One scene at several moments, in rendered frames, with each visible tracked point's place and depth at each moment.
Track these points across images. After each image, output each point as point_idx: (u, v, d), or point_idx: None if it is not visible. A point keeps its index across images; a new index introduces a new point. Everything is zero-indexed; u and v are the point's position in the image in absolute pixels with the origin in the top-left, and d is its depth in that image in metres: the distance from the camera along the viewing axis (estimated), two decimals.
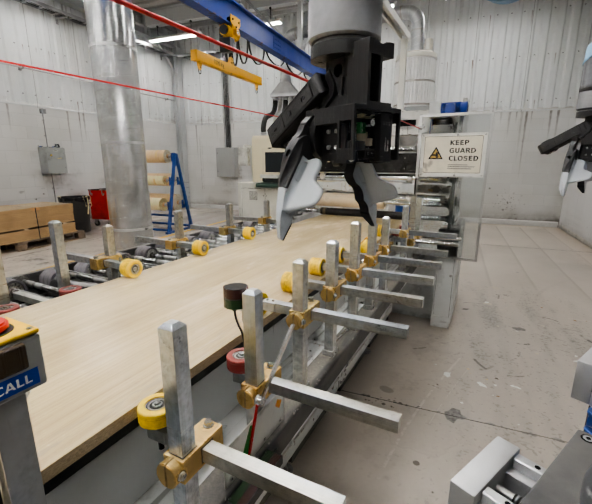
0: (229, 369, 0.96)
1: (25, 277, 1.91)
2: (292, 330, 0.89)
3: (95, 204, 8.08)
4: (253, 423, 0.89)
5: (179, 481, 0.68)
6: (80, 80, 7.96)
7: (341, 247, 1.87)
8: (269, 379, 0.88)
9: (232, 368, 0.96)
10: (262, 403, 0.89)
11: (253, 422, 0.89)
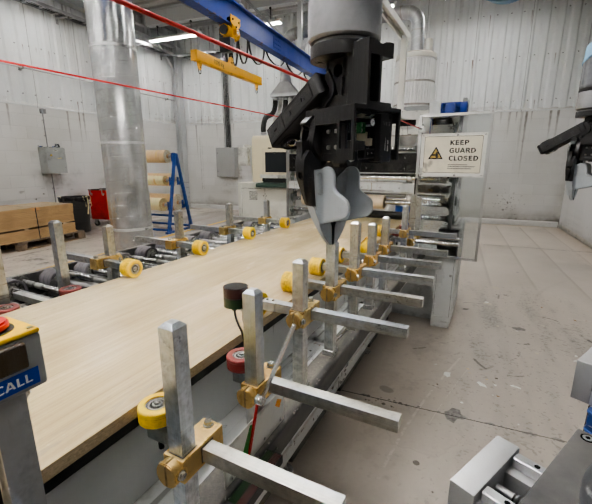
0: (229, 369, 0.97)
1: (25, 277, 1.91)
2: (293, 330, 0.89)
3: (95, 204, 8.08)
4: (253, 423, 0.89)
5: (179, 480, 0.68)
6: (80, 80, 7.96)
7: (341, 247, 1.87)
8: (269, 379, 0.89)
9: (232, 367, 0.96)
10: (262, 402, 0.89)
11: (253, 422, 0.89)
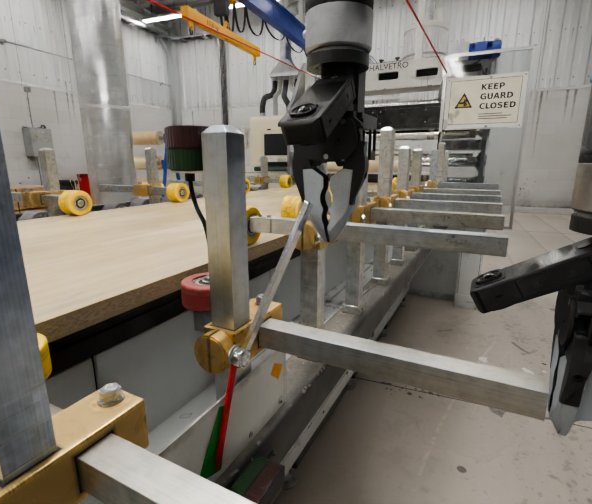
0: (185, 304, 0.52)
1: None
2: (306, 215, 0.44)
3: (85, 190, 7.63)
4: (226, 403, 0.44)
5: None
6: (68, 59, 7.51)
7: None
8: (259, 313, 0.44)
9: (189, 301, 0.51)
10: (243, 361, 0.44)
11: (226, 400, 0.44)
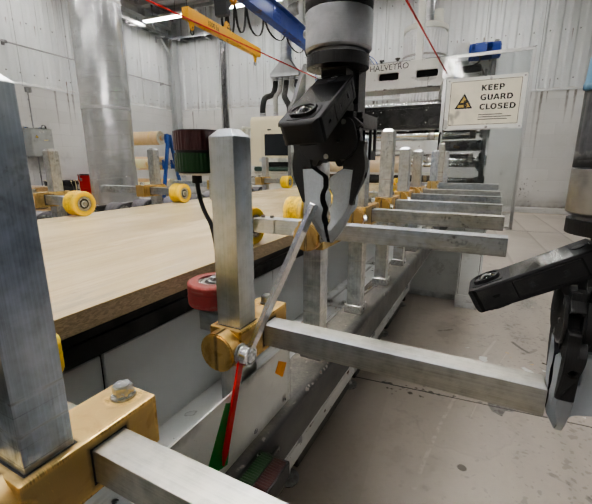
0: (191, 303, 0.53)
1: None
2: (311, 216, 0.45)
3: (85, 190, 7.64)
4: (232, 400, 0.45)
5: None
6: (69, 59, 7.52)
7: None
8: (264, 312, 0.45)
9: (195, 300, 0.52)
10: (249, 359, 0.45)
11: (232, 397, 0.45)
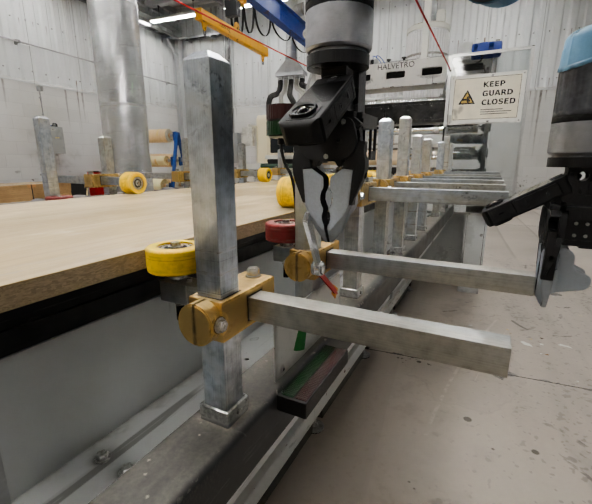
0: (270, 238, 0.70)
1: None
2: (310, 221, 0.46)
3: (95, 187, 7.81)
4: (324, 282, 0.68)
5: (216, 332, 0.41)
6: (79, 59, 7.69)
7: None
8: (316, 261, 0.57)
9: (274, 235, 0.69)
10: (323, 272, 0.63)
11: (324, 281, 0.67)
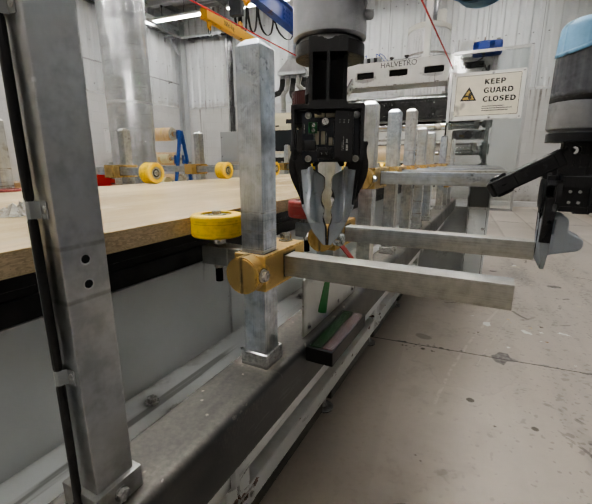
0: (293, 214, 0.77)
1: None
2: None
3: (98, 185, 7.88)
4: (344, 251, 0.75)
5: (260, 281, 0.48)
6: (83, 58, 7.76)
7: (384, 162, 1.67)
8: None
9: (297, 211, 0.76)
10: (343, 242, 0.70)
11: (343, 251, 0.74)
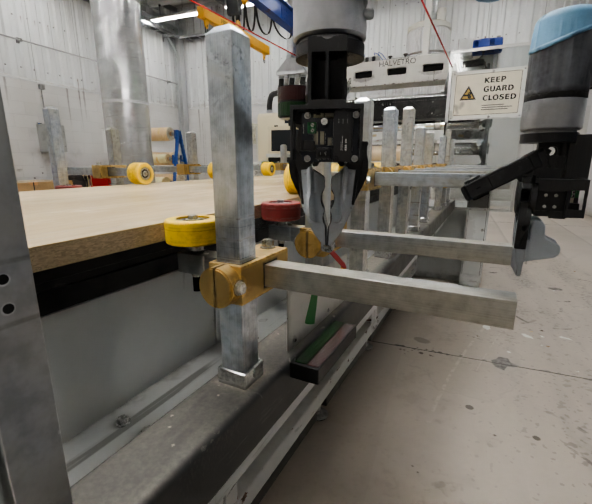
0: (265, 217, 0.74)
1: None
2: (321, 201, 0.48)
3: (96, 185, 7.83)
4: (334, 257, 0.70)
5: (236, 294, 0.44)
6: (80, 57, 7.71)
7: (380, 162, 1.63)
8: None
9: (269, 214, 0.73)
10: (333, 248, 0.65)
11: (333, 257, 0.70)
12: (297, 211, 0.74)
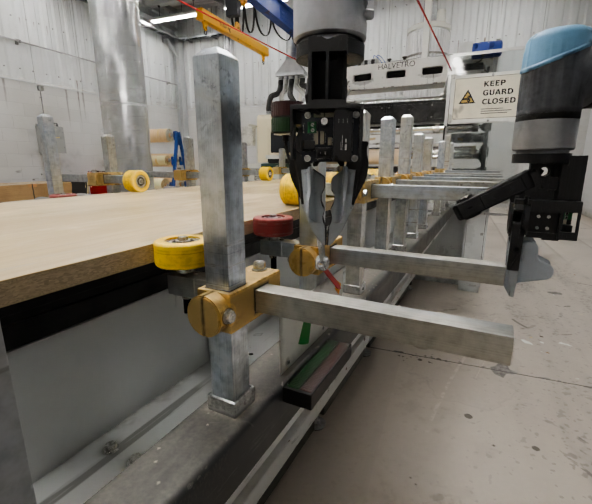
0: (257, 232, 0.73)
1: None
2: None
3: (95, 186, 7.82)
4: (328, 277, 0.69)
5: (225, 323, 0.42)
6: (80, 58, 7.70)
7: None
8: (321, 253, 0.58)
9: (261, 229, 0.72)
10: (327, 267, 0.64)
11: (327, 276, 0.68)
12: (289, 226, 0.73)
